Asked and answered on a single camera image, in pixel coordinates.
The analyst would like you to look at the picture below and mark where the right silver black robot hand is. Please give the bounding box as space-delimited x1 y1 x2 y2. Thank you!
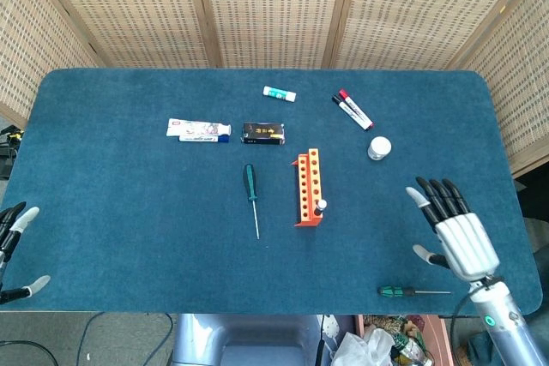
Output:
405 176 502 284

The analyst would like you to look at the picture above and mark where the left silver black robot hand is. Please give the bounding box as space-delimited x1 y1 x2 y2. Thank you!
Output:
0 201 51 305

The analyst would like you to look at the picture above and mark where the orange tube rack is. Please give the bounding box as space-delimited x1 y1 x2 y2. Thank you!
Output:
292 147 328 228

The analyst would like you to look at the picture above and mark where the black equipment beside table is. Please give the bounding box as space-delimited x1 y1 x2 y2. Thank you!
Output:
0 124 23 181

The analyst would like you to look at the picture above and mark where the pink box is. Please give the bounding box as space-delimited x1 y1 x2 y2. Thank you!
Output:
355 314 454 366

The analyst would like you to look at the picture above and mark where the blue table cloth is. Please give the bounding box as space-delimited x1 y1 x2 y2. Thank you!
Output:
0 67 545 315

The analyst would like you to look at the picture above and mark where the small white jar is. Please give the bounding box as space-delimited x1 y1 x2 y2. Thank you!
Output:
366 135 392 161

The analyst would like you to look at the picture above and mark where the white plastic bag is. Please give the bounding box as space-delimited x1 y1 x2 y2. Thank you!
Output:
332 326 395 366

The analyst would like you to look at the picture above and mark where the white marker with red cap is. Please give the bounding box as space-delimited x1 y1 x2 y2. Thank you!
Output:
338 88 376 130

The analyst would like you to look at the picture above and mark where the white marker with black cap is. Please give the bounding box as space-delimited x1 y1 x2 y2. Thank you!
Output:
331 94 372 132

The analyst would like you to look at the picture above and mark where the white toothpaste tube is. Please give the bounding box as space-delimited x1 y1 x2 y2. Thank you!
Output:
166 117 232 138

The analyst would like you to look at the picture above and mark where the long green black screwdriver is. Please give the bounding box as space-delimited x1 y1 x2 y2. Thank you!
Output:
243 163 262 241

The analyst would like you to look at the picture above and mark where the blue-grey robot torso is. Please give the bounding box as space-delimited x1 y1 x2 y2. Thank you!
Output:
171 313 323 366

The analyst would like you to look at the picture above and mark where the black rectangular box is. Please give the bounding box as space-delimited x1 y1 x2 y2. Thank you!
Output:
241 122 287 146

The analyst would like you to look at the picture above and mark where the white green glue stick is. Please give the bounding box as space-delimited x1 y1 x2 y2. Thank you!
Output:
262 85 298 103

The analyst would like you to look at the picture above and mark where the woven wooden folding screen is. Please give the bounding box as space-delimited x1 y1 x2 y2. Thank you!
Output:
0 0 549 178

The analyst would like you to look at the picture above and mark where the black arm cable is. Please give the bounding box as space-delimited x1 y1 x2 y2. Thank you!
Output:
449 274 505 341

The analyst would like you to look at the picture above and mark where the black floor cable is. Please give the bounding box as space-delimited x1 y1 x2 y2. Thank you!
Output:
76 312 108 366
0 339 60 366

